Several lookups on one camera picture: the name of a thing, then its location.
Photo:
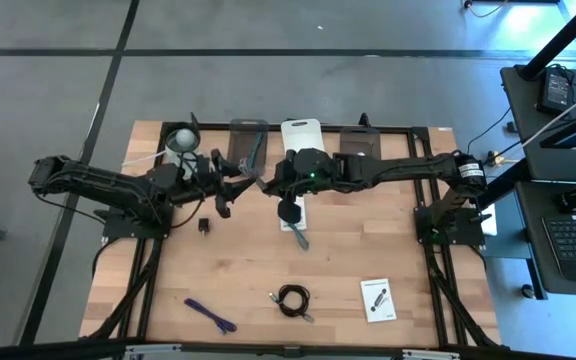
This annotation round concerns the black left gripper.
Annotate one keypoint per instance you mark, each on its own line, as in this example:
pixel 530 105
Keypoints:
pixel 198 182

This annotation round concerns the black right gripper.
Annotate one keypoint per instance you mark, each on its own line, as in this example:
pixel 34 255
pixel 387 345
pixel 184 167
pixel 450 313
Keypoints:
pixel 313 167

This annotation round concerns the white printed card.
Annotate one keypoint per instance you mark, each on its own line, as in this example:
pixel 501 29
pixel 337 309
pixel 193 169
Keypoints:
pixel 285 226

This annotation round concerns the teal marker pen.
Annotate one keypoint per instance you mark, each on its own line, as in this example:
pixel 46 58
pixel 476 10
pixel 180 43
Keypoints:
pixel 255 149

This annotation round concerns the white booklet with black print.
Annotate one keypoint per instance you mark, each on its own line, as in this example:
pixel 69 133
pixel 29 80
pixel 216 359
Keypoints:
pixel 378 300

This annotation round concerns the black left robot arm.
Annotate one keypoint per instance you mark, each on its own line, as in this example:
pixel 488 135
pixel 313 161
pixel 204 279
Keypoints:
pixel 98 182

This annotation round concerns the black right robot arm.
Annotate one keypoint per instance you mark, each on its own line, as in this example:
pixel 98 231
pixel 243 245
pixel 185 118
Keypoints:
pixel 403 170

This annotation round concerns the grey translucent plastic bin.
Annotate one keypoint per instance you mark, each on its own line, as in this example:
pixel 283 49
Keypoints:
pixel 247 140

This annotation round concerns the white plastic bin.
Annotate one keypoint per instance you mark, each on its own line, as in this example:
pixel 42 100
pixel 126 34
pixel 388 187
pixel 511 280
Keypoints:
pixel 303 135

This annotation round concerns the dark brown plastic bin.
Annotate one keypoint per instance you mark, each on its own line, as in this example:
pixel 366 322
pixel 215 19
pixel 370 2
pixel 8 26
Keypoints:
pixel 354 142

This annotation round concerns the small black adapter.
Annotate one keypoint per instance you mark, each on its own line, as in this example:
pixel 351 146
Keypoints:
pixel 204 225

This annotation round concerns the white cylinder with ball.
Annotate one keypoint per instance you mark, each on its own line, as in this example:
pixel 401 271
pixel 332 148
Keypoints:
pixel 183 140

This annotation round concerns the white paper sheet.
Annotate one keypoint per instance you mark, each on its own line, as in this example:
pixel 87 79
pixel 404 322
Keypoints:
pixel 489 226

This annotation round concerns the floor power strip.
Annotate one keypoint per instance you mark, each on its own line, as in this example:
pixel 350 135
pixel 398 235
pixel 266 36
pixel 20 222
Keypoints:
pixel 494 159

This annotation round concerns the black side desk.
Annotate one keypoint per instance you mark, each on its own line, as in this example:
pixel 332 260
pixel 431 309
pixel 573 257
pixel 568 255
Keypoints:
pixel 523 110

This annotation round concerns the black desk caster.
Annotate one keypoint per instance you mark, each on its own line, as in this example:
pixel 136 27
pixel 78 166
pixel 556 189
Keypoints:
pixel 527 290

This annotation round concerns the thin white rod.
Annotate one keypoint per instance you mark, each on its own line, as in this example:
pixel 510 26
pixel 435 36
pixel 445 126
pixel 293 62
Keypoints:
pixel 558 119

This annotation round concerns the black power adapter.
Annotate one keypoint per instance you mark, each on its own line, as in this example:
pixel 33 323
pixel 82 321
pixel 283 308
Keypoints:
pixel 555 90

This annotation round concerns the black monitor screen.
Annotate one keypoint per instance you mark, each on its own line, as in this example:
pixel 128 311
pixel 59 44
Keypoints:
pixel 575 132

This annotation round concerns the black diagonal pole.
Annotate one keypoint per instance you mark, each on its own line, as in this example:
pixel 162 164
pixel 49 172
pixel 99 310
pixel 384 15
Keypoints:
pixel 563 37

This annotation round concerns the black metal table frame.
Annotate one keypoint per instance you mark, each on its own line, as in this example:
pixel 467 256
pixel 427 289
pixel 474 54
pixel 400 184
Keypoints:
pixel 216 126

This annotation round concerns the silver beam bracket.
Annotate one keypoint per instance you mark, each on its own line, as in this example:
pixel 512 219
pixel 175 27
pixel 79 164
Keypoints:
pixel 153 351
pixel 430 354

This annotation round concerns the black overhead mount beam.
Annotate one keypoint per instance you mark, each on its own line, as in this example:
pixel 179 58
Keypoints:
pixel 43 350

